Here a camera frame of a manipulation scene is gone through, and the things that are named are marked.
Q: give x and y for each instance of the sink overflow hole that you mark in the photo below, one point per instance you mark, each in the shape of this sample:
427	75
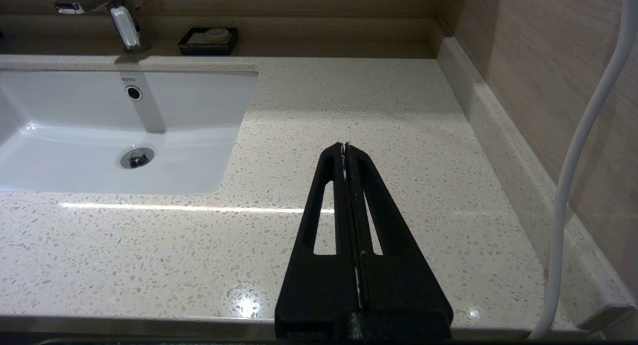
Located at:
133	92

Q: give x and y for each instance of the chrome faucet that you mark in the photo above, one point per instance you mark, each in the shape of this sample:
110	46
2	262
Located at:
126	28

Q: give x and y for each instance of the chrome sink drain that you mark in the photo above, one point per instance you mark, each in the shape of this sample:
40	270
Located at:
137	157

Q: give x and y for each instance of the black soap dish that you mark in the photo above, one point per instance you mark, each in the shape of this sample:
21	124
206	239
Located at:
199	48

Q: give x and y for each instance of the round beige soap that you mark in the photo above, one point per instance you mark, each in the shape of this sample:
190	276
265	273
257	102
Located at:
218	34

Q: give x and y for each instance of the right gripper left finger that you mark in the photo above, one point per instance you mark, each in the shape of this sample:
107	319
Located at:
326	285

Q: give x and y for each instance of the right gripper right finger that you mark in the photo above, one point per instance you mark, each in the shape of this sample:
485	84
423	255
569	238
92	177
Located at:
398	285

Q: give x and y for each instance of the white sink basin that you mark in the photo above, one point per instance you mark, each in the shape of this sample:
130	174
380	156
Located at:
75	155

